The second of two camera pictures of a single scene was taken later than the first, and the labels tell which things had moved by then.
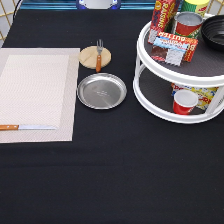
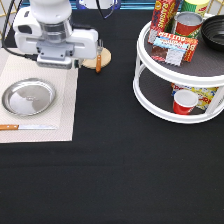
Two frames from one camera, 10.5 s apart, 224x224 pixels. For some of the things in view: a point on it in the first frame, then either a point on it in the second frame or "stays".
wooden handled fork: x=99 y=47 stays
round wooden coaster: x=95 y=57 stays
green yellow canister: x=196 y=6 stays
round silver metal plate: x=101 y=90 to x=28 y=97
